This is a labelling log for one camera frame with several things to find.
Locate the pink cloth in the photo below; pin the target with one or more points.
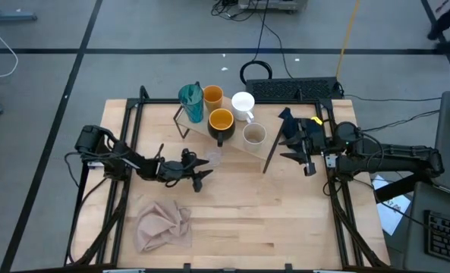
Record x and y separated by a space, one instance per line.
164 227

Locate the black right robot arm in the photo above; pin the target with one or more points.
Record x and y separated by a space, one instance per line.
391 159

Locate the dark navy cloth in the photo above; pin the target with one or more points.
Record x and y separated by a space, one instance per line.
289 121

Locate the black mug orange inside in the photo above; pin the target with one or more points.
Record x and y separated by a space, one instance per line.
221 121

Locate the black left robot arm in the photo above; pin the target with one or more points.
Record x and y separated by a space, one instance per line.
114 155

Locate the grey equipment cart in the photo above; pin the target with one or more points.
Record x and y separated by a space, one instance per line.
270 4

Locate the yellow tag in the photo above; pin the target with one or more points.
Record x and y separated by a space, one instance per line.
316 120

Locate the black perforated box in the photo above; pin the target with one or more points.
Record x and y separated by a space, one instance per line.
293 89

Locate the tall cream cup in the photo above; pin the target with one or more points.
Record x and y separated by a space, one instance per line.
254 136

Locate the small orange cup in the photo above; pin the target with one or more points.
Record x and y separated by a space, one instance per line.
213 96

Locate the blue faceted plastic tumbler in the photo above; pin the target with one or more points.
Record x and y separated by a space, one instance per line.
192 102

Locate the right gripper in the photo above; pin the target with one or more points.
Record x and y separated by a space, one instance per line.
313 140

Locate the white ceramic mug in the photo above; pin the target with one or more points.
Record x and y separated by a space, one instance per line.
243 104

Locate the white paper sheet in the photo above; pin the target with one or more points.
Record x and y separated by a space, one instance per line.
393 216

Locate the grey desk foot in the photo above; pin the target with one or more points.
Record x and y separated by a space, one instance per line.
4 15

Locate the wooden shelf black legs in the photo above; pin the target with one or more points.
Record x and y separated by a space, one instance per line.
200 129

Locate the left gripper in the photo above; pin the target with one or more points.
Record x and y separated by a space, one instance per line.
175 170

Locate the black keyboard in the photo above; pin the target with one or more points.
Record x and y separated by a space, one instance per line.
446 237

